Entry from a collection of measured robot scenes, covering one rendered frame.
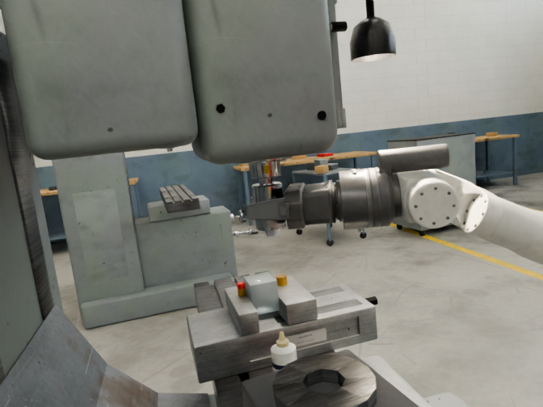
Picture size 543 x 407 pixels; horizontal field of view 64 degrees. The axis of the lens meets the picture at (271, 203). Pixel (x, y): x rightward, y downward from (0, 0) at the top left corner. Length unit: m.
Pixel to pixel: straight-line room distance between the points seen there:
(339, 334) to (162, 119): 0.54
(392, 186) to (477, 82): 8.63
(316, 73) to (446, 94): 8.27
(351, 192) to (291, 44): 0.21
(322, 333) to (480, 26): 8.79
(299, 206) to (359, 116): 7.33
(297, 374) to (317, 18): 0.42
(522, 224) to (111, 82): 0.56
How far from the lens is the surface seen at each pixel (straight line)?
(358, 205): 0.61
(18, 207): 0.76
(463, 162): 5.43
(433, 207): 0.61
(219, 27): 0.56
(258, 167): 0.63
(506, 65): 9.68
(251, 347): 0.81
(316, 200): 0.61
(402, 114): 8.31
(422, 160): 0.64
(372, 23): 0.73
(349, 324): 0.86
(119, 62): 0.53
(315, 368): 0.43
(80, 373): 0.80
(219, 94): 0.55
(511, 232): 0.69
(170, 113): 0.52
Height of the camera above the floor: 1.34
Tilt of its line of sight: 9 degrees down
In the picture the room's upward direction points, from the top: 6 degrees counter-clockwise
